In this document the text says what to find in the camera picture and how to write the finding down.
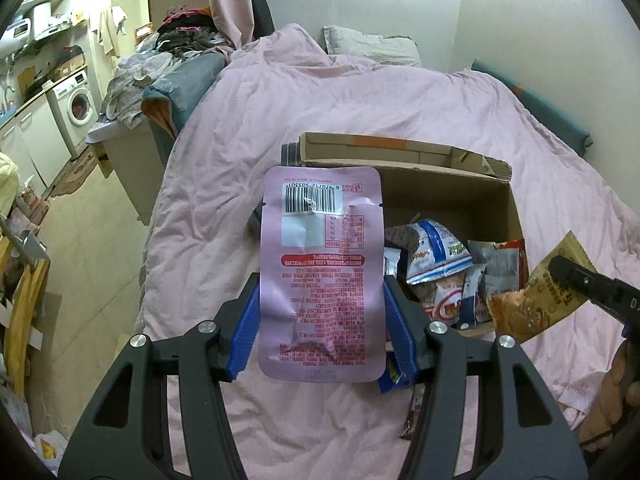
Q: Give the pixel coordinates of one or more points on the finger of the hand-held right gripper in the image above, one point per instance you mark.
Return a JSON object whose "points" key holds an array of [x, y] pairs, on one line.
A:
{"points": [[580, 280]]}

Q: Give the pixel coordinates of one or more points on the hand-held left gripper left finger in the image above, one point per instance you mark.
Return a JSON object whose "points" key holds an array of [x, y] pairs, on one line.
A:
{"points": [[245, 332]]}

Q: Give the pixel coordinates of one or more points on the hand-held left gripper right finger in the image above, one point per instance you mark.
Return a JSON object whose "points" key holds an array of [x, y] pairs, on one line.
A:
{"points": [[400, 332]]}

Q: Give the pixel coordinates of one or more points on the tan snack bag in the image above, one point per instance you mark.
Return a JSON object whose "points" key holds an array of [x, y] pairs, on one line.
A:
{"points": [[535, 295]]}

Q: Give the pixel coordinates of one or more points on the pink snack pouch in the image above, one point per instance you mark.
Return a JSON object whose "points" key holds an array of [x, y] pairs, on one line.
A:
{"points": [[320, 290]]}

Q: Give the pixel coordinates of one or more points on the blue white snack bag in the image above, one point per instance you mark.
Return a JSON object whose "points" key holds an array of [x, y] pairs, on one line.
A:
{"points": [[435, 252]]}

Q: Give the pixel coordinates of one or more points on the cardboard box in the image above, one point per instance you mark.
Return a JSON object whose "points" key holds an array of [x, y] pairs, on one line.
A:
{"points": [[450, 195]]}

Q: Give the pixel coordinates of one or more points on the person's right hand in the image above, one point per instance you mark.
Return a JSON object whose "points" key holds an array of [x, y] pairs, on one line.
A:
{"points": [[612, 400]]}

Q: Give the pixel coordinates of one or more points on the small blue snack packet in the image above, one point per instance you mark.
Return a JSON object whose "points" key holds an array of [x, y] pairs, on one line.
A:
{"points": [[395, 377]]}

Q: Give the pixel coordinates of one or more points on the brown snack bar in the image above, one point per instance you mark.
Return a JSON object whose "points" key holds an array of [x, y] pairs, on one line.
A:
{"points": [[414, 412]]}

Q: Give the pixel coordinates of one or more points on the grey white snack packet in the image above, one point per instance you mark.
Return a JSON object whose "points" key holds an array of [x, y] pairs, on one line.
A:
{"points": [[495, 272]]}

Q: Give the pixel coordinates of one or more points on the beige storage tub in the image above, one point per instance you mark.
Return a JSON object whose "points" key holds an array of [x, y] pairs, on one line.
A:
{"points": [[127, 160]]}

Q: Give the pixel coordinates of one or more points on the yellow wooden rack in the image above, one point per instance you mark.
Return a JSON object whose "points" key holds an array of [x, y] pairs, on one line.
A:
{"points": [[25, 300]]}

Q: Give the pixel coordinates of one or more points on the pink blanket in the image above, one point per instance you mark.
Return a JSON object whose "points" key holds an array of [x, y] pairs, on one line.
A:
{"points": [[400, 105]]}

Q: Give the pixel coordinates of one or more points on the brown door mat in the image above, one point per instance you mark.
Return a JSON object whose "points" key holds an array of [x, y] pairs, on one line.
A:
{"points": [[75, 172]]}

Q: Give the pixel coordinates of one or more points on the white patterned cloth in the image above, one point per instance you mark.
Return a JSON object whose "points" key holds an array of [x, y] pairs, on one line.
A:
{"points": [[135, 82]]}

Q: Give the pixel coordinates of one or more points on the white washing machine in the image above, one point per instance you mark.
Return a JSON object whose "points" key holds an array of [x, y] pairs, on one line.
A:
{"points": [[77, 102]]}

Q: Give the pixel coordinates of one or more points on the white kitchen cabinets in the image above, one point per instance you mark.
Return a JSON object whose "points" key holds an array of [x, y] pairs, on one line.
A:
{"points": [[30, 145]]}

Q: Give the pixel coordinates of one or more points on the grey patterned pillow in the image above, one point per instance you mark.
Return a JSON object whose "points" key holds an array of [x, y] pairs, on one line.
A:
{"points": [[372, 45]]}

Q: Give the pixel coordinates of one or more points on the pile of dark clothes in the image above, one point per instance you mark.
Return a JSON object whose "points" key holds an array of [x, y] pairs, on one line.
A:
{"points": [[192, 32]]}

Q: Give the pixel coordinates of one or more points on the hanging beige towel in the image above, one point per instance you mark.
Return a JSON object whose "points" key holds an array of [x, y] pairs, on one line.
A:
{"points": [[111, 30]]}

